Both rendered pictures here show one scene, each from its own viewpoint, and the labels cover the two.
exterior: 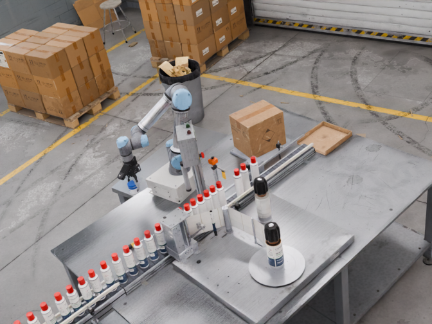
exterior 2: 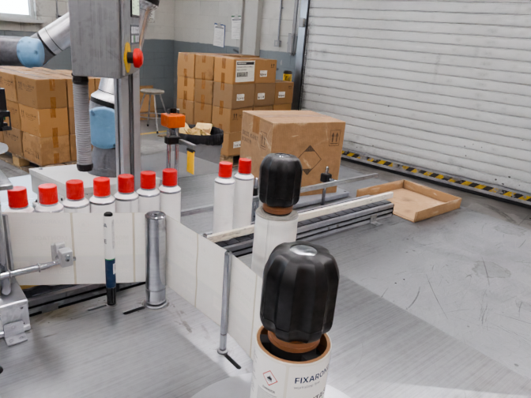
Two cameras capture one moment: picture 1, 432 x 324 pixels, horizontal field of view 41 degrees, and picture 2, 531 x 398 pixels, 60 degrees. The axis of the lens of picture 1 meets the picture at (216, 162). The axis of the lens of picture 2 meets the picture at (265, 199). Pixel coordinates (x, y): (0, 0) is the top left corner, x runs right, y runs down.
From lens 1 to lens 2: 2.50 m
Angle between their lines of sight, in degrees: 15
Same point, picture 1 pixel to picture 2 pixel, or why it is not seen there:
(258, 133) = (290, 145)
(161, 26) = (194, 107)
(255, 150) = not seen: hidden behind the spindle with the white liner
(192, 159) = (102, 50)
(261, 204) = (271, 239)
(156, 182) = (45, 175)
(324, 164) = (413, 234)
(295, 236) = (356, 362)
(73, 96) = (60, 142)
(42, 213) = not seen: outside the picture
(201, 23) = (239, 110)
